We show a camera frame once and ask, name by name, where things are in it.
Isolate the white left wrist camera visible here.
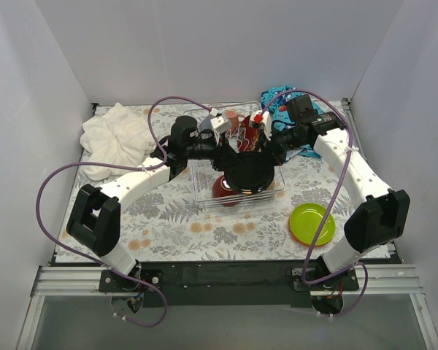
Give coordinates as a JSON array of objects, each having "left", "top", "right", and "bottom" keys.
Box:
[{"left": 210, "top": 108, "right": 231, "bottom": 144}]

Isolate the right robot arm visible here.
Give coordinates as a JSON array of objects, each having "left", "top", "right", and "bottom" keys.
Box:
[{"left": 268, "top": 90, "right": 410, "bottom": 290}]

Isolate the salmon pink ceramic mug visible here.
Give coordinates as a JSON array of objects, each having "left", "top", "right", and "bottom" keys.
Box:
[{"left": 225, "top": 110, "right": 245, "bottom": 131}]

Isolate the lime green plate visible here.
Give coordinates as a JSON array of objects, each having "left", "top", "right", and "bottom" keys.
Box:
[{"left": 288, "top": 203, "right": 336, "bottom": 232}]

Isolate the black iridescent plate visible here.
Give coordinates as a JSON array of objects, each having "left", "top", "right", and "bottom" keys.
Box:
[{"left": 224, "top": 152, "right": 274, "bottom": 194}]

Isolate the floral patterned table mat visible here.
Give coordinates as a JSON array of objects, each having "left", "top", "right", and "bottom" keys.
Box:
[{"left": 54, "top": 100, "right": 392, "bottom": 263}]

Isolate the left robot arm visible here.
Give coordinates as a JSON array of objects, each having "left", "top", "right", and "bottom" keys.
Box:
[{"left": 66, "top": 114, "right": 232, "bottom": 292}]

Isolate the aluminium frame rail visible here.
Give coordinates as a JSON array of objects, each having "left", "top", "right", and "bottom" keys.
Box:
[{"left": 17, "top": 260, "right": 438, "bottom": 349}]

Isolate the grey ceramic mug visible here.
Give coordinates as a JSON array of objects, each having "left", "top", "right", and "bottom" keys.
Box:
[{"left": 198, "top": 115, "right": 212, "bottom": 134}]

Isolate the dark red bowl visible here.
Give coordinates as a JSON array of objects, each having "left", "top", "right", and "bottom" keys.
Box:
[{"left": 212, "top": 175, "right": 239, "bottom": 207}]

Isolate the white wire dish rack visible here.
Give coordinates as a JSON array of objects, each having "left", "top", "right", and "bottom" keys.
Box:
[{"left": 188, "top": 102, "right": 285, "bottom": 210}]

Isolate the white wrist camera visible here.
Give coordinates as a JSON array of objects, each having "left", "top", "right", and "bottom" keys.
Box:
[
  {"left": 210, "top": 108, "right": 231, "bottom": 144},
  {"left": 250, "top": 110, "right": 272, "bottom": 141}
]

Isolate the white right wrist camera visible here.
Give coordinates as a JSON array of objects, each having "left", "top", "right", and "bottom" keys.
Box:
[{"left": 250, "top": 110, "right": 272, "bottom": 141}]

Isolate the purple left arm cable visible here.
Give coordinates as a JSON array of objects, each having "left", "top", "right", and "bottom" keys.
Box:
[{"left": 35, "top": 96, "right": 216, "bottom": 327}]

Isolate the white crumpled cloth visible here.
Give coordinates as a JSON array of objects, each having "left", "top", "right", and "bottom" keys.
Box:
[{"left": 80, "top": 103, "right": 155, "bottom": 167}]

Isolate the orange plate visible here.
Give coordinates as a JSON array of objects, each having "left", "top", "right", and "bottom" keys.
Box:
[{"left": 289, "top": 227, "right": 335, "bottom": 247}]

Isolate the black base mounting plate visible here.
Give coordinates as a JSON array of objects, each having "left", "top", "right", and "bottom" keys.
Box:
[{"left": 98, "top": 260, "right": 362, "bottom": 307}]

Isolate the blue shark print cloth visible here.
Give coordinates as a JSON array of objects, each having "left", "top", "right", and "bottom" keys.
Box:
[{"left": 259, "top": 85, "right": 349, "bottom": 159}]

